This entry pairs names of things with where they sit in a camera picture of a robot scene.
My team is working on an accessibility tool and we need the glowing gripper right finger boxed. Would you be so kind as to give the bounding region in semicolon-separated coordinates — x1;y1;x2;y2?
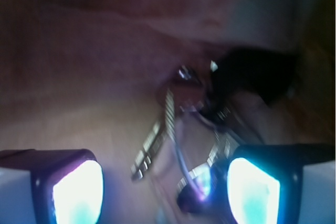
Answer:
227;144;335;223

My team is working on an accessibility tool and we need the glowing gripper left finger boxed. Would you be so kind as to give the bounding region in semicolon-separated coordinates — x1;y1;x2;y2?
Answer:
1;149;103;223

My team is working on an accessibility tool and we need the silver key bunch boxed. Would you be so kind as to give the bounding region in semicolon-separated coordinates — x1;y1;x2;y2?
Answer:
131;66;244;213

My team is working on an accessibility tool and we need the brown paper bag bin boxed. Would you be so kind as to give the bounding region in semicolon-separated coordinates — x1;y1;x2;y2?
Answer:
1;0;335;223

